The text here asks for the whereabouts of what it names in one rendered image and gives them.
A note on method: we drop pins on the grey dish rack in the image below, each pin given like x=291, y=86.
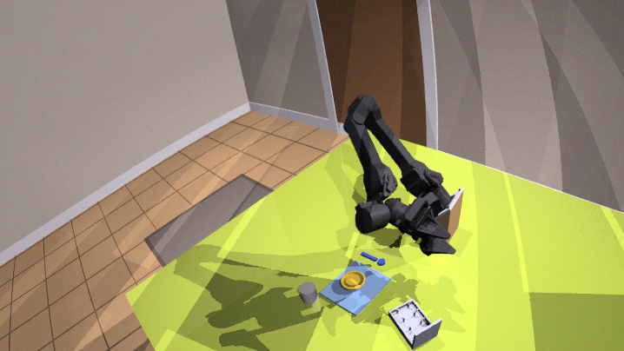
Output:
x=413, y=324

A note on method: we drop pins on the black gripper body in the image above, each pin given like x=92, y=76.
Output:
x=407, y=217

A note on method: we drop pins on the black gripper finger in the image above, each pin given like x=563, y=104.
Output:
x=440, y=246
x=429, y=226

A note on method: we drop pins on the grey cylinder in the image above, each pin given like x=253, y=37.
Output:
x=308, y=292

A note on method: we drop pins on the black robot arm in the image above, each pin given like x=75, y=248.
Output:
x=378, y=179

